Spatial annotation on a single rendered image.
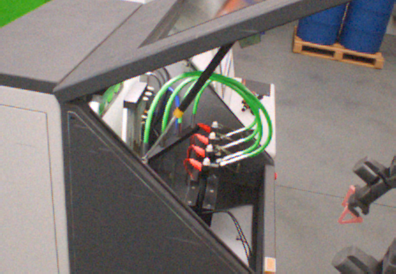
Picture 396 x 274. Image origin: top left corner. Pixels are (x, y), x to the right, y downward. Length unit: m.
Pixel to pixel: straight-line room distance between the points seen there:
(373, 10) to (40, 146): 5.34
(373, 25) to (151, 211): 5.28
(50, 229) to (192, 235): 0.38
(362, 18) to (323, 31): 0.52
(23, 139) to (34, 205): 0.20
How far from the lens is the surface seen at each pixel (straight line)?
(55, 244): 1.24
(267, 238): 1.40
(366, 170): 1.40
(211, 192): 1.47
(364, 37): 6.10
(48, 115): 0.99
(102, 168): 1.01
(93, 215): 1.11
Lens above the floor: 1.90
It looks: 30 degrees down
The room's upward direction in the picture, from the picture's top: 8 degrees clockwise
